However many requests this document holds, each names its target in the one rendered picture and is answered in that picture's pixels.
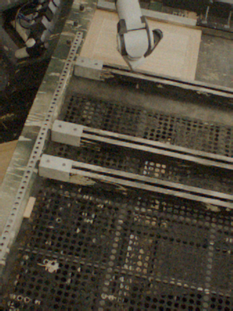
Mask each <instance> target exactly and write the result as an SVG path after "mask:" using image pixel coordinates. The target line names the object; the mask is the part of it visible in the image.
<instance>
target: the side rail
mask: <svg viewBox="0 0 233 311"><path fill-rule="evenodd" d="M139 1H142V2H146V3H149V2H150V1H156V2H160V3H163V4H164V5H163V6H166V7H169V8H176V9H180V10H185V11H189V12H196V13H200V14H203V15H205V12H206V9H207V6H206V5H205V1H206V0H139ZM212 2H213V4H212V5H211V6H209V8H208V12H207V15H209V16H212V17H219V18H223V19H228V17H229V14H230V10H229V9H228V6H229V5H230V4H231V3H233V0H212Z"/></svg>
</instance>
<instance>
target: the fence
mask: <svg viewBox="0 0 233 311"><path fill-rule="evenodd" d="M96 9H99V10H104V11H108V12H115V13H117V9H116V5H115V3H111V2H107V1H101V0H98V3H97V5H96ZM140 11H141V15H142V16H143V17H145V18H146V19H151V20H155V21H159V22H165V23H168V24H175V25H178V26H185V27H189V28H194V29H198V30H202V33H205V34H208V35H214V36H218V37H224V38H228V39H232V40H233V33H229V32H225V31H220V30H216V29H212V28H205V27H202V26H196V23H197V20H194V19H188V18H184V17H178V16H175V15H168V14H164V13H160V12H154V11H151V10H144V9H140Z"/></svg>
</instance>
